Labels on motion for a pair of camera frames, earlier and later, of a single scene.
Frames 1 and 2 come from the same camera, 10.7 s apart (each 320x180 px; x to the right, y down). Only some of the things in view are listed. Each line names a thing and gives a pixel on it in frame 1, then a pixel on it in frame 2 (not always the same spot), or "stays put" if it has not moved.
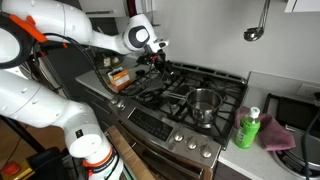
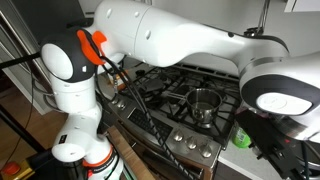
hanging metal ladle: x=254 y=33 stays put
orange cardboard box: x=118 y=79 stays put
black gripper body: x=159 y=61 to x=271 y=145
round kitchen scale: x=292 y=159 stays put
